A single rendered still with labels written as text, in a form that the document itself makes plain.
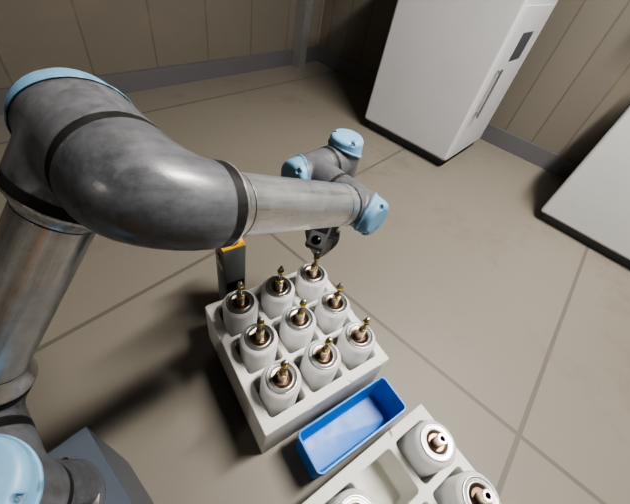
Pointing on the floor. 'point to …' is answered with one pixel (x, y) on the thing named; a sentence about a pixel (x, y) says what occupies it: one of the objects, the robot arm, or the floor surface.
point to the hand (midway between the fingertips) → (317, 254)
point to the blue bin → (348, 426)
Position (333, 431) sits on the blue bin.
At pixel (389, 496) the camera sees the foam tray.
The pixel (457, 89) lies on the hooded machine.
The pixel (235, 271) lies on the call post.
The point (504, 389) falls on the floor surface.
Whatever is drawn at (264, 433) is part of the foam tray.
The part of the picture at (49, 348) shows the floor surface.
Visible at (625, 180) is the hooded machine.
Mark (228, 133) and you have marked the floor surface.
